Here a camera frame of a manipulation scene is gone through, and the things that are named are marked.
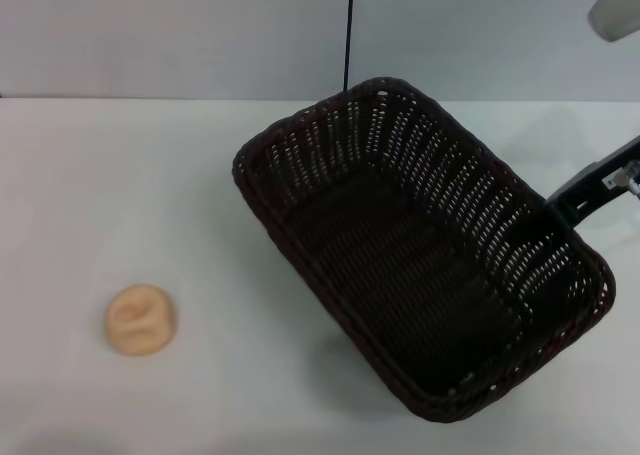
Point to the round beige bread bun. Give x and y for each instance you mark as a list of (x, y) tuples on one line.
[(142, 320)]

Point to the dark brown woven basket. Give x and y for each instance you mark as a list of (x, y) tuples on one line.
[(400, 275)]

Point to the black vertical wall seam strip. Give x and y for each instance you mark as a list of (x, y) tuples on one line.
[(348, 30)]

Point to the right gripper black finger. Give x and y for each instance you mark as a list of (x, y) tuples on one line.
[(537, 237), (587, 187)]

